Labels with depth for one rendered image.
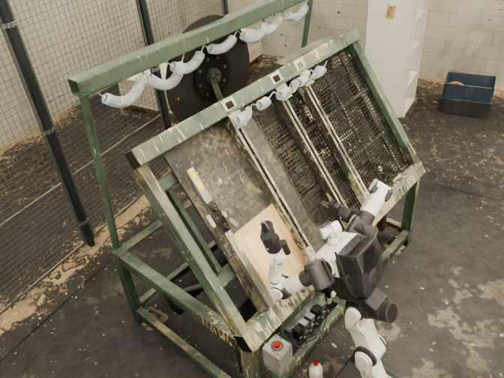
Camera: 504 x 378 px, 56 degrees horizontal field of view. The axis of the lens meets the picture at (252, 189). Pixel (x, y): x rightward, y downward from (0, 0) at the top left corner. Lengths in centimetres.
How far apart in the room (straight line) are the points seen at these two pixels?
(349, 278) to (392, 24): 423
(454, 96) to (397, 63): 92
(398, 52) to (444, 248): 272
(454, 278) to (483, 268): 30
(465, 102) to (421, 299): 333
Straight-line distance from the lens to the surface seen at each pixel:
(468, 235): 490
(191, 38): 311
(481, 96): 679
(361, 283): 255
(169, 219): 258
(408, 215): 451
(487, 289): 446
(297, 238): 302
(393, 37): 633
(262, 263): 290
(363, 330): 291
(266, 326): 286
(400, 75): 647
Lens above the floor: 314
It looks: 36 degrees down
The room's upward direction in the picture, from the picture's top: 5 degrees counter-clockwise
